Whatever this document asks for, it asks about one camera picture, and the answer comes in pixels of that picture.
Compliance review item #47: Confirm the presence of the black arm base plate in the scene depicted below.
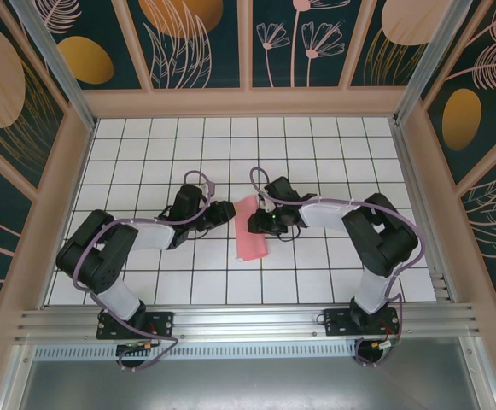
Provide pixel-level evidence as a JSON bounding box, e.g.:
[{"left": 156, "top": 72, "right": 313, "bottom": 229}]
[
  {"left": 96, "top": 310, "right": 175, "bottom": 341},
  {"left": 323, "top": 307, "right": 402, "bottom": 338}
]

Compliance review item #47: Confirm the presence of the grey metal panel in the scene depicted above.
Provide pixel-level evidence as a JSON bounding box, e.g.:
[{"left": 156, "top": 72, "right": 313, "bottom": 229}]
[{"left": 15, "top": 357, "right": 494, "bottom": 410}]

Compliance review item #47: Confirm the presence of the pink paper sheet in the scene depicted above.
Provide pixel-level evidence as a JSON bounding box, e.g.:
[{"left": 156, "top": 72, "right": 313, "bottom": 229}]
[{"left": 233, "top": 194, "right": 270, "bottom": 262}]

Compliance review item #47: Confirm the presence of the small circuit board with connectors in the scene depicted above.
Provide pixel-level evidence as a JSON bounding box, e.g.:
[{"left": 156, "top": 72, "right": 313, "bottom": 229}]
[
  {"left": 369, "top": 337, "right": 403, "bottom": 355},
  {"left": 117, "top": 340, "right": 160, "bottom": 354}
]

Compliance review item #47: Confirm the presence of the aluminium side rail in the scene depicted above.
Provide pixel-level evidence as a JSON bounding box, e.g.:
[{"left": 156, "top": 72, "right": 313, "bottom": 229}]
[{"left": 388, "top": 118, "right": 460, "bottom": 305}]

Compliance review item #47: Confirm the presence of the aluminium frame post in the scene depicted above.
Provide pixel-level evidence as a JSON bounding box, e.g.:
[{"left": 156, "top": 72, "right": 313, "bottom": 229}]
[
  {"left": 392, "top": 0, "right": 486, "bottom": 127},
  {"left": 9, "top": 0, "right": 100, "bottom": 132}
]

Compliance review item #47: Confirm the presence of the aluminium mounting rail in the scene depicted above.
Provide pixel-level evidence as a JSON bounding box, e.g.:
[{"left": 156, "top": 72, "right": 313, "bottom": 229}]
[{"left": 15, "top": 302, "right": 482, "bottom": 343}]

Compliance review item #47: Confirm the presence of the aluminium frame bar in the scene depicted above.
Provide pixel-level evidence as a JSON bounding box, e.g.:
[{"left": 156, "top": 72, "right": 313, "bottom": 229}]
[
  {"left": 460, "top": 337, "right": 496, "bottom": 410},
  {"left": 0, "top": 341, "right": 35, "bottom": 410}
]

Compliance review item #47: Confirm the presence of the purple cable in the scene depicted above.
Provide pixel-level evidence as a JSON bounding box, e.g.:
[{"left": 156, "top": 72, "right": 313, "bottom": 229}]
[
  {"left": 72, "top": 169, "right": 215, "bottom": 373},
  {"left": 249, "top": 166, "right": 428, "bottom": 369}
]

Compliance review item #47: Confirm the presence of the slotted grey cable tray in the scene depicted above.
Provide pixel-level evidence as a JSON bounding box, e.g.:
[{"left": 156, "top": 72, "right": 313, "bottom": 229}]
[{"left": 32, "top": 343, "right": 362, "bottom": 360}]

